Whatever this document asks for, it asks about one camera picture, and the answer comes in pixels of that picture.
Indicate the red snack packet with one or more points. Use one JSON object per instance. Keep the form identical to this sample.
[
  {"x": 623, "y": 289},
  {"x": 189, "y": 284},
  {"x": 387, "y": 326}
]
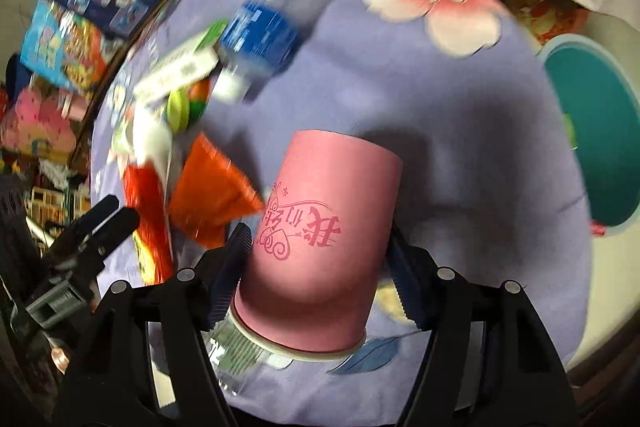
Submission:
[{"x": 150, "y": 222}]

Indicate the white and green carton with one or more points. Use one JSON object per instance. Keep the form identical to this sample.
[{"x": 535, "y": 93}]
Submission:
[{"x": 175, "y": 67}]

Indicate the colourful printed toy box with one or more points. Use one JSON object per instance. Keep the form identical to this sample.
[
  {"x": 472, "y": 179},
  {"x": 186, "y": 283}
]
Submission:
[{"x": 65, "y": 47}]

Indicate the purple floral blanket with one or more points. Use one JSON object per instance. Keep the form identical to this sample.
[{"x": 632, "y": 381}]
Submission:
[{"x": 425, "y": 117}]

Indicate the pink toy pack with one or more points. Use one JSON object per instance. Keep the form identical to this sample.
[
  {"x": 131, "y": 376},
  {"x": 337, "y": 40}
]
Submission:
[{"x": 40, "y": 127}]

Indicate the pink paper cup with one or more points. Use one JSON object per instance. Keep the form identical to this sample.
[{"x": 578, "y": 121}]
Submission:
[{"x": 320, "y": 267}]

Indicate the white crumpled wrapper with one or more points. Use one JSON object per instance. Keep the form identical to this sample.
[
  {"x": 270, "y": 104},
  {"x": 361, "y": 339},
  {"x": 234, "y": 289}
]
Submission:
[{"x": 145, "y": 137}]

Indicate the red patterned packet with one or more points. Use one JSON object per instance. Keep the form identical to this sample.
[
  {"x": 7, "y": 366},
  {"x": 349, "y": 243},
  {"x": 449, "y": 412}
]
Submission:
[{"x": 550, "y": 19}]

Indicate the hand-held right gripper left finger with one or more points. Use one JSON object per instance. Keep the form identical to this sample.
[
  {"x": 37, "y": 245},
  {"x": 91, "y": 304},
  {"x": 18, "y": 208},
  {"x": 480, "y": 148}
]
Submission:
[{"x": 235, "y": 259}]

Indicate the orange plastic egg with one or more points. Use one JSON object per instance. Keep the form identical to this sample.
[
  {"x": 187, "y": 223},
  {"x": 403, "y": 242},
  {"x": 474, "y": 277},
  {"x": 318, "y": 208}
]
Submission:
[{"x": 199, "y": 99}]

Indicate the clear bottle with blue label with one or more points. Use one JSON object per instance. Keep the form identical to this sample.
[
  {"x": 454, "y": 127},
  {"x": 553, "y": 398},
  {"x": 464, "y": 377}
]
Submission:
[{"x": 260, "y": 32}]

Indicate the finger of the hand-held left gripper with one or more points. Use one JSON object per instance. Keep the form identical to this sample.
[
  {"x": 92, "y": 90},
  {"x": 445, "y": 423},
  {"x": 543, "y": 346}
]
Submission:
[
  {"x": 97, "y": 214},
  {"x": 117, "y": 232}
]

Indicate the teal round bin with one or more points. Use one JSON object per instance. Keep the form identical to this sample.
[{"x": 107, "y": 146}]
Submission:
[{"x": 595, "y": 132}]

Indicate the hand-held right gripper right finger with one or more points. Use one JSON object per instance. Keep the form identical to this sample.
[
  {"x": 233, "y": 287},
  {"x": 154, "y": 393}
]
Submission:
[{"x": 406, "y": 279}]

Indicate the orange snack packet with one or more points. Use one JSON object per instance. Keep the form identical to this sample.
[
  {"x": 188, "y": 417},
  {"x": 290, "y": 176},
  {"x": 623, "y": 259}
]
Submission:
[{"x": 215, "y": 192}]

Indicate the lime green plastic egg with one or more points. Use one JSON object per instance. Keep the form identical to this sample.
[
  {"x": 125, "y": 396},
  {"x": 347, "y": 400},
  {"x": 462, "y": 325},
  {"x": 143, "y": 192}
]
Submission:
[{"x": 179, "y": 112}]

